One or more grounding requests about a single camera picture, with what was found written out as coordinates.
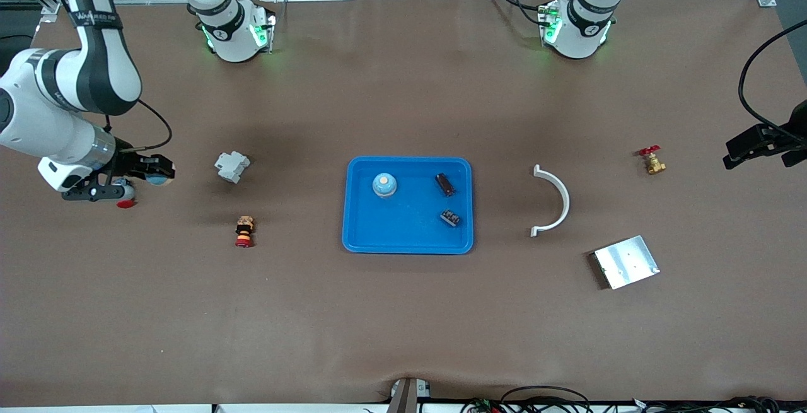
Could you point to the blue plastic tray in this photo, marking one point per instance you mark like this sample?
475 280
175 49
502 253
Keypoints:
403 230

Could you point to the white circuit breaker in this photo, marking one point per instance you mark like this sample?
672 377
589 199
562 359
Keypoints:
231 166

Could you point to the light blue desk bell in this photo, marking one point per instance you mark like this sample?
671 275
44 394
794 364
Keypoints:
161 180
384 185

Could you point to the dark maroon electrolytic capacitor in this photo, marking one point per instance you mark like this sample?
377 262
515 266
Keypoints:
446 185

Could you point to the white curved plastic bracket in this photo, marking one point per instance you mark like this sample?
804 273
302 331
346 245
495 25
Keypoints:
566 203

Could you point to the red orange emergency stop button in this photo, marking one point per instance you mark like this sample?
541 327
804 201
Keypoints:
244 230

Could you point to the brown table mat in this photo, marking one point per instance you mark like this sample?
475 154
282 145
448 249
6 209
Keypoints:
403 325

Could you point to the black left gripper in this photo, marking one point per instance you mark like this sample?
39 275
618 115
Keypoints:
795 128

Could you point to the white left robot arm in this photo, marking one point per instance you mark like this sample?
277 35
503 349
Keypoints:
577 47

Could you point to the silver metal plate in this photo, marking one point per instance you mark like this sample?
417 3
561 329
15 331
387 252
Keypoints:
627 261

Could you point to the small dark terminal block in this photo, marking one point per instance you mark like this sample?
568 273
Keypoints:
450 217

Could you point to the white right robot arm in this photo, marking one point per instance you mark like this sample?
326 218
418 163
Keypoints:
44 129

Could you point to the red mushroom push button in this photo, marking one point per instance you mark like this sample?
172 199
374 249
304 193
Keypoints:
126 205

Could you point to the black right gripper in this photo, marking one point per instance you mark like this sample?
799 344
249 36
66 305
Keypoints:
128 161

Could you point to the grey table clamp bracket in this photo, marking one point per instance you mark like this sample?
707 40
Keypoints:
406 397

